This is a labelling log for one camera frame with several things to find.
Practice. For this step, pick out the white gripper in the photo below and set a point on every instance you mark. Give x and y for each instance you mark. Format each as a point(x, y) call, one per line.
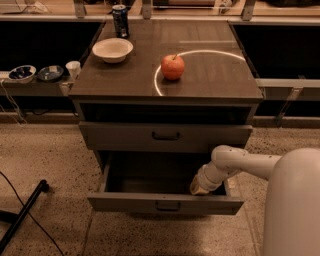
point(204, 180)

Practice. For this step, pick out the grey drawer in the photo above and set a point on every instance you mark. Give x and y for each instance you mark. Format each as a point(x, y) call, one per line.
point(147, 137)
point(158, 183)

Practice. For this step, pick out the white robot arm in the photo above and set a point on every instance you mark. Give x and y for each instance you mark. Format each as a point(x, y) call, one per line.
point(292, 207)

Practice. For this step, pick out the brown drawer cabinet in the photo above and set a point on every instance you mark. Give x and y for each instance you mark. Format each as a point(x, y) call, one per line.
point(184, 87)

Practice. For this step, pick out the red apple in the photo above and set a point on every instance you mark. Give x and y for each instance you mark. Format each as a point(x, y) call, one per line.
point(172, 67)

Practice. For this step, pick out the black stand leg left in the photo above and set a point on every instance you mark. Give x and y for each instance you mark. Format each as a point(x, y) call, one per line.
point(15, 219)

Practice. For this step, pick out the white paper cup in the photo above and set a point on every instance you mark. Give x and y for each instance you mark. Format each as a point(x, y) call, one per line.
point(74, 69)

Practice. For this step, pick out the dark blue bowl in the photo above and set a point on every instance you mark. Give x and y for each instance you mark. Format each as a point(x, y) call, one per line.
point(51, 73)

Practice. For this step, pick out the low grey shelf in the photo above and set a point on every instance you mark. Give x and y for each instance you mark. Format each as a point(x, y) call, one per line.
point(37, 88)

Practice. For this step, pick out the blue soda can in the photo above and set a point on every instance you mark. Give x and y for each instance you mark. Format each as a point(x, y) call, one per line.
point(120, 19)

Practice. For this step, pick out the blue white bowl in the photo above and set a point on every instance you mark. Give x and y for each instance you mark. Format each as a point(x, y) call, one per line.
point(23, 74)

